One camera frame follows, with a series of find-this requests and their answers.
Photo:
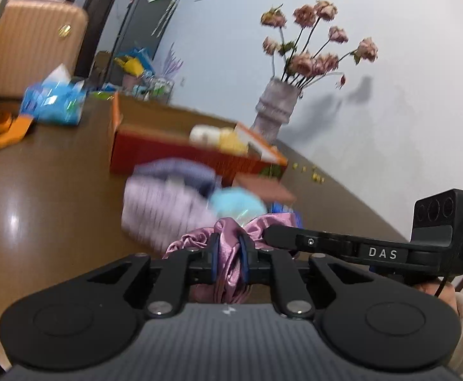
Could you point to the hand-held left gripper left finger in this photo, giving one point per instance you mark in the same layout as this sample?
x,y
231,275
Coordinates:
x,y
214,260

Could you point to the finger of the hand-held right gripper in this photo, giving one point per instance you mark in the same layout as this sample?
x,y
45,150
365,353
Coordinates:
x,y
311,242

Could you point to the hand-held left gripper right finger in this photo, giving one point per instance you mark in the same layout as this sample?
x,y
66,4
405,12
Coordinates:
x,y
243,260

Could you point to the pink satin cloth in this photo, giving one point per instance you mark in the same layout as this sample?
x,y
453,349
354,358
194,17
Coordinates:
x,y
229,264

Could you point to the blue plastic packet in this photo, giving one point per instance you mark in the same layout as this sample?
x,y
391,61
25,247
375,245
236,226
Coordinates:
x,y
281,207

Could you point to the light blue fluffy cloth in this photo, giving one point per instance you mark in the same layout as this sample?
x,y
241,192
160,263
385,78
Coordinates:
x,y
235,202

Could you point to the lilac striped towel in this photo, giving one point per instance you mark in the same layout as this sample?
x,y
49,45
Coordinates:
x,y
156,210

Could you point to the purple cloth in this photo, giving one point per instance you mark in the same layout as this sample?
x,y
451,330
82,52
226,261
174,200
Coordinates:
x,y
184,172

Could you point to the red cardboard box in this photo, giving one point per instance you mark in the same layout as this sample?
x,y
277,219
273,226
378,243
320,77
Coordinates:
x,y
168,154

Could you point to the person's right hand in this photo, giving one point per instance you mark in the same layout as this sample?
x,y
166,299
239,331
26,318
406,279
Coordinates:
x,y
449,295

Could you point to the scattered yellow crumbs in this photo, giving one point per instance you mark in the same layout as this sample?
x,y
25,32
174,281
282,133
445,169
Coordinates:
x,y
317,176

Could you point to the yellow rolled towel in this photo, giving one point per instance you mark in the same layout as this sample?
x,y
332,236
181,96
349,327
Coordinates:
x,y
231,143

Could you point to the white rolled towel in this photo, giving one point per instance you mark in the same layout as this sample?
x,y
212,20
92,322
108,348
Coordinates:
x,y
203,134

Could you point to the grey ribbed vase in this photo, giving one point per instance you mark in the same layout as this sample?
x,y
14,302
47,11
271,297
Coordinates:
x,y
275,107

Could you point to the dried pink roses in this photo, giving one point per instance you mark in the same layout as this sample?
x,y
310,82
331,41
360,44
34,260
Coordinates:
x,y
303,63

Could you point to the pile of bags and bottles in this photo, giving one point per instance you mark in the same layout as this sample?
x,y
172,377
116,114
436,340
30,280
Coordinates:
x,y
136,63

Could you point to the blue tissue pack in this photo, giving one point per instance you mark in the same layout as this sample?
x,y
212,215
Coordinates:
x,y
53,103

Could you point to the orange table mat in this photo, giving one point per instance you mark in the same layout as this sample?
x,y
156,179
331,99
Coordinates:
x,y
13,131

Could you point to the grey refrigerator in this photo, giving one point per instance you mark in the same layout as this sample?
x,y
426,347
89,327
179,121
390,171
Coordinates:
x,y
144,24

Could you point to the pink suitcase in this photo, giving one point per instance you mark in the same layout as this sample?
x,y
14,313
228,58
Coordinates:
x,y
33,47

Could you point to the purple wall sticker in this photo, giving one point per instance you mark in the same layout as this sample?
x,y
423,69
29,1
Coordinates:
x,y
172,61

